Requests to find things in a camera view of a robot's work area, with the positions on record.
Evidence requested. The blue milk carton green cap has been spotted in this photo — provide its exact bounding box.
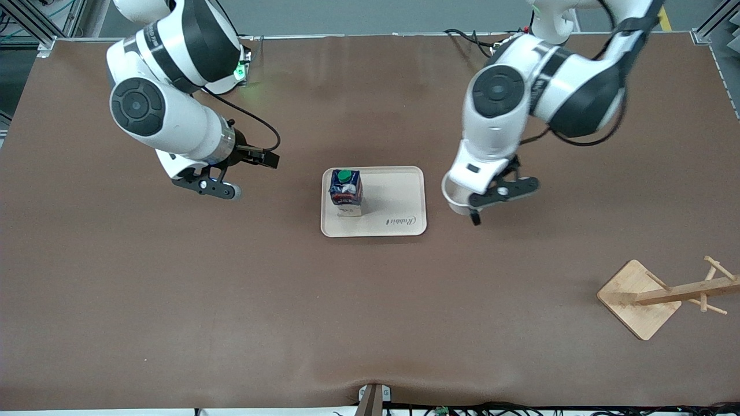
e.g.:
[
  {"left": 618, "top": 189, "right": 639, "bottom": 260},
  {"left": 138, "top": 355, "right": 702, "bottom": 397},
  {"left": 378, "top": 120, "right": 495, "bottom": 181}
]
[{"left": 328, "top": 168, "right": 364, "bottom": 218}]

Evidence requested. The white cup with black handle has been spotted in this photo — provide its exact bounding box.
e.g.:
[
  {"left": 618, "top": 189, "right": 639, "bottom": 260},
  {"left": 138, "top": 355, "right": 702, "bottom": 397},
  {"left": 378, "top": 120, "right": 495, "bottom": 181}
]
[{"left": 441, "top": 172, "right": 482, "bottom": 227}]

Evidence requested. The wooden cup rack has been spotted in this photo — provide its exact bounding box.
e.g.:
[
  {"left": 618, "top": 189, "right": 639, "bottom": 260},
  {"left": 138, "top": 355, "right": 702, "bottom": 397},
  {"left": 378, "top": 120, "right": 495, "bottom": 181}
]
[{"left": 597, "top": 255, "right": 740, "bottom": 341}]

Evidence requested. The cream tray with rabbit print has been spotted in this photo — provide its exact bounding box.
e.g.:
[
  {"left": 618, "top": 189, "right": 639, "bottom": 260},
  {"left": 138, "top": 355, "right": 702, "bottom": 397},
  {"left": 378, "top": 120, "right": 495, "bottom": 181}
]
[{"left": 321, "top": 166, "right": 427, "bottom": 238}]

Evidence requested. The brown table cover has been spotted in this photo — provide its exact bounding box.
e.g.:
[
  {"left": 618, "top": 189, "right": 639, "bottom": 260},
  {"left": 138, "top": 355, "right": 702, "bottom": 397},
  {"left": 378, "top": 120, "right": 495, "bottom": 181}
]
[{"left": 0, "top": 32, "right": 740, "bottom": 412}]

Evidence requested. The aluminium frame post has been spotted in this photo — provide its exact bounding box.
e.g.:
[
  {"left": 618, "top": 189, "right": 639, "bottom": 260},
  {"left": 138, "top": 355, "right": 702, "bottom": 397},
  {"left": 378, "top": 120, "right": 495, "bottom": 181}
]
[
  {"left": 691, "top": 0, "right": 740, "bottom": 47},
  {"left": 0, "top": 0, "right": 87, "bottom": 57}
]

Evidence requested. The left arm base black cable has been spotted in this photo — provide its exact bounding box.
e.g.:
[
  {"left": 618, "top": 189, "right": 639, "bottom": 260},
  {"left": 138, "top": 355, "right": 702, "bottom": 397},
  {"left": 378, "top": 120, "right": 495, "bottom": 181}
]
[{"left": 444, "top": 28, "right": 509, "bottom": 58}]

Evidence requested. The camera stand post with bracket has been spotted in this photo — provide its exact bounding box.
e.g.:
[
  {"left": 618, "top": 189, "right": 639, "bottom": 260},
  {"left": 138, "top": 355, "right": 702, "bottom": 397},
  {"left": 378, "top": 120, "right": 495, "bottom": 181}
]
[{"left": 354, "top": 382, "right": 393, "bottom": 416}]

